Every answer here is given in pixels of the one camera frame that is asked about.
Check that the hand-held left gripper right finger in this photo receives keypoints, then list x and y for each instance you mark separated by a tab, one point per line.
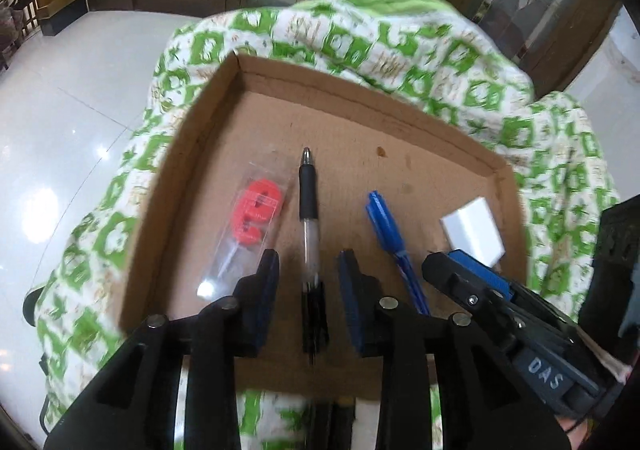
350	300

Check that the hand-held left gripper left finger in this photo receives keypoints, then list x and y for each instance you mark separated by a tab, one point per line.
267	290

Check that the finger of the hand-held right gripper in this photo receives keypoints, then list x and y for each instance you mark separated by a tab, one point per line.
450	280

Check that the white charger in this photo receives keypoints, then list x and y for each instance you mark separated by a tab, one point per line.
472	230

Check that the red item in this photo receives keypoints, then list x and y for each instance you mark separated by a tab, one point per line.
257	210

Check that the blue marker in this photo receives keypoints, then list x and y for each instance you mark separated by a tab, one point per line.
382	220

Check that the black pen with clear barrel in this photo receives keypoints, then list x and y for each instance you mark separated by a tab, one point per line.
308	190

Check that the shallow cardboard box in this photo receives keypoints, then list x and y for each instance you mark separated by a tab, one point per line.
350	130

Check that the dark object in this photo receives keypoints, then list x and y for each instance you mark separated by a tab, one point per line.
615	280

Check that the green patterned white blanket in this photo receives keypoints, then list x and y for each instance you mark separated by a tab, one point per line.
350	30

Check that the dark wooden chair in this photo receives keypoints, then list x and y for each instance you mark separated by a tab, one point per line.
10	30

